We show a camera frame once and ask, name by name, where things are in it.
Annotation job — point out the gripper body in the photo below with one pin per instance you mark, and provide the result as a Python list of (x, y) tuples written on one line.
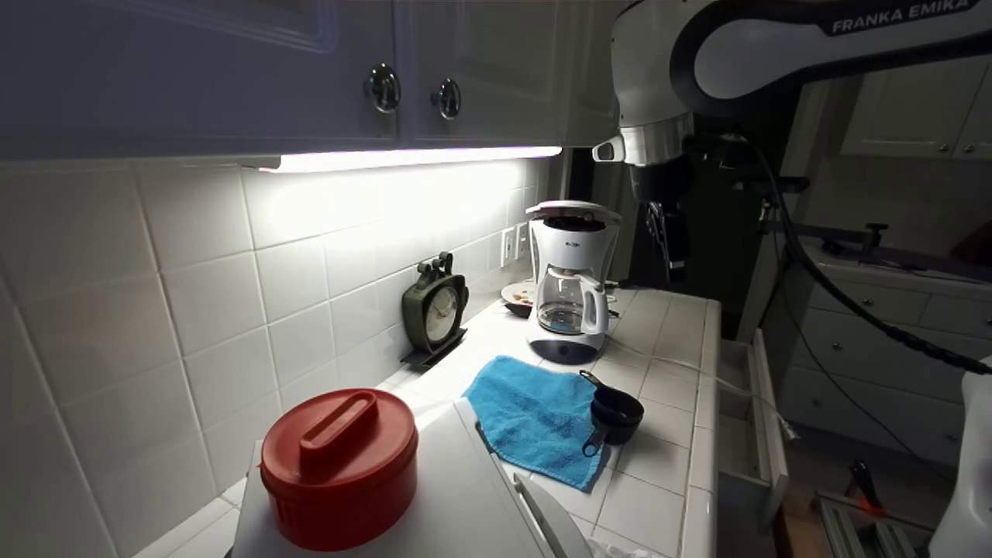
[(661, 180)]

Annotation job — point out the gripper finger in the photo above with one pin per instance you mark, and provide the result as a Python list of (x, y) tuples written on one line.
[(677, 244), (657, 232)]

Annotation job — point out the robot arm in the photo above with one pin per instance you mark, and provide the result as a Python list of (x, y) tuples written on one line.
[(775, 54)]

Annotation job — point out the white coffee maker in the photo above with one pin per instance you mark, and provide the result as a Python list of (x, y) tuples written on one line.
[(572, 232)]

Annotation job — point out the glass coffee carafe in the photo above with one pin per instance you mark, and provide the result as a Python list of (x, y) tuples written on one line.
[(570, 302)]

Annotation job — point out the white plate with food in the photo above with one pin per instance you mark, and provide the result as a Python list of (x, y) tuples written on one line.
[(518, 294)]

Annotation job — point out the black clamp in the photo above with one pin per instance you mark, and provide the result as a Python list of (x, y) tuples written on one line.
[(849, 236)]

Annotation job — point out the small black measuring pot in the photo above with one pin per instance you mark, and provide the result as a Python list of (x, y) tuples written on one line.
[(612, 403)]

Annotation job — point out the large black measuring pot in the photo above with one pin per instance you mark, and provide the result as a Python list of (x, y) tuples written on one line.
[(624, 428)]

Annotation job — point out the narrow white cabinet door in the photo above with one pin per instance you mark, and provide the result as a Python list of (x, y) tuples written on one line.
[(496, 70)]

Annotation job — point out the white drawer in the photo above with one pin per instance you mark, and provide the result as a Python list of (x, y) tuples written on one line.
[(763, 434)]

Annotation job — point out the blue towel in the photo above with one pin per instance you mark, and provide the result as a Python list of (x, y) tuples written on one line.
[(535, 415)]

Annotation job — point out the white drawer cabinet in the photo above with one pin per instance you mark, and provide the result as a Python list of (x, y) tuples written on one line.
[(876, 341)]

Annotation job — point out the round metal cabinet knob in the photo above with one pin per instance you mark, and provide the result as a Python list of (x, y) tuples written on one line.
[(383, 87), (447, 98)]

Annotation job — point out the green table clock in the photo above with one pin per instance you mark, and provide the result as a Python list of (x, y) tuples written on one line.
[(435, 311)]

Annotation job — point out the under-cabinet light strip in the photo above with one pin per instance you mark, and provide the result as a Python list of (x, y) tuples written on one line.
[(411, 158)]

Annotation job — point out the white upper cabinet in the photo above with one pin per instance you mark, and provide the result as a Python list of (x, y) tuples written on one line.
[(914, 108)]

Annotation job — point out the white appliance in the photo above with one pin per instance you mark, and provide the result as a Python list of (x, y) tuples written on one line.
[(465, 496)]

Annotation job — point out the red round container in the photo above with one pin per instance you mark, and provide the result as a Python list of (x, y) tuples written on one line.
[(341, 473)]

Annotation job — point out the wide white cabinet door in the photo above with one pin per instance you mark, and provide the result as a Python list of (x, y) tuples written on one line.
[(194, 77)]

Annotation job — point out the white wall socket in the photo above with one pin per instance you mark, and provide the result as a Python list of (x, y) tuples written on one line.
[(523, 240), (508, 246)]

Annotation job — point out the white wall cabinet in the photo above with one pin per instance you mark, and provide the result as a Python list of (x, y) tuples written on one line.
[(232, 70)]

